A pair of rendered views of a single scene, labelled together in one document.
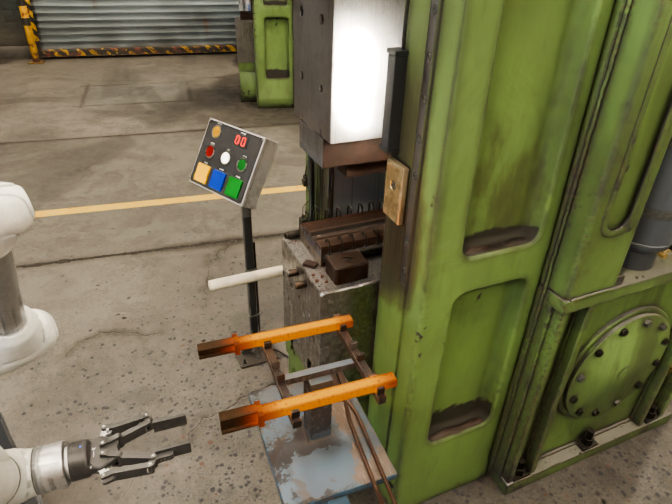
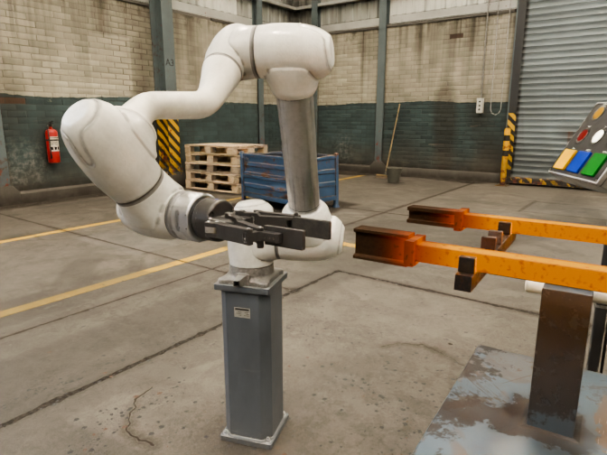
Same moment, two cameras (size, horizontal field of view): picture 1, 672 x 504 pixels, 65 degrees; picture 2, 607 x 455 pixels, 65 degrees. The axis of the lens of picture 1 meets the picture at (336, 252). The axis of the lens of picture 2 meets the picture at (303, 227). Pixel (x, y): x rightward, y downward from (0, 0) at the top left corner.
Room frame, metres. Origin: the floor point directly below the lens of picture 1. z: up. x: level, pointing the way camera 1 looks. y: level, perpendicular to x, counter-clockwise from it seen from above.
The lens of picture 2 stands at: (0.32, -0.26, 1.14)
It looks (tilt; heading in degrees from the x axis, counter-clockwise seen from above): 13 degrees down; 55
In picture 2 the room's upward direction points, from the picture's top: straight up
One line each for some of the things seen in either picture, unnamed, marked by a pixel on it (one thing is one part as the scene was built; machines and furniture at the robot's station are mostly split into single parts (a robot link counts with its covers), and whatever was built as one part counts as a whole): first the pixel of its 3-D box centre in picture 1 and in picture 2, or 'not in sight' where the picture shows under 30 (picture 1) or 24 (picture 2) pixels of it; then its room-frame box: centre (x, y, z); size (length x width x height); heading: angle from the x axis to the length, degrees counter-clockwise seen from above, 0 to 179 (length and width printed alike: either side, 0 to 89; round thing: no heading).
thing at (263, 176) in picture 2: not in sight; (288, 178); (3.91, 5.13, 0.36); 1.20 x 0.80 x 0.72; 96
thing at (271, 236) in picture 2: (160, 461); (263, 236); (0.67, 0.34, 0.97); 0.05 x 0.03 x 0.01; 111
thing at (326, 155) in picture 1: (370, 135); not in sight; (1.66, -0.10, 1.32); 0.42 x 0.20 x 0.10; 115
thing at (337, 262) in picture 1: (347, 267); not in sight; (1.44, -0.04, 0.95); 0.12 x 0.08 x 0.06; 115
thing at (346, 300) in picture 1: (368, 298); not in sight; (1.62, -0.13, 0.69); 0.56 x 0.38 x 0.45; 115
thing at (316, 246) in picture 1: (364, 231); not in sight; (1.66, -0.10, 0.96); 0.42 x 0.20 x 0.09; 115
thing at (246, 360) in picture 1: (254, 344); not in sight; (2.05, 0.40, 0.05); 0.22 x 0.22 x 0.09; 25
